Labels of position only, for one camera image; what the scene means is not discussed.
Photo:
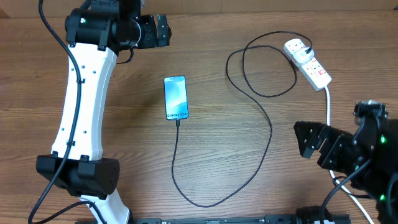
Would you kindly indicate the white charger plug adapter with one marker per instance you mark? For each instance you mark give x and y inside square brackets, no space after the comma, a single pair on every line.
[303,55]

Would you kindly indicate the white power strip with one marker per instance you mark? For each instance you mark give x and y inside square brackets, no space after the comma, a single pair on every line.
[313,71]

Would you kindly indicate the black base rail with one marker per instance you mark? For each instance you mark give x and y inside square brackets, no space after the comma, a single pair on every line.
[302,216]

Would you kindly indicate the black smartphone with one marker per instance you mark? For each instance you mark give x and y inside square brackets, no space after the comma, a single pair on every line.
[176,101]

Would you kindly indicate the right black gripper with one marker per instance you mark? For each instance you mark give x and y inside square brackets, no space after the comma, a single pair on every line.
[337,144]

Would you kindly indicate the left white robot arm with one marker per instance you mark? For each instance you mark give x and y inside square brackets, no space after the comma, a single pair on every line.
[97,32]

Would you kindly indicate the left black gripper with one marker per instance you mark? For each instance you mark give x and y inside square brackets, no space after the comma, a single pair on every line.
[148,22]

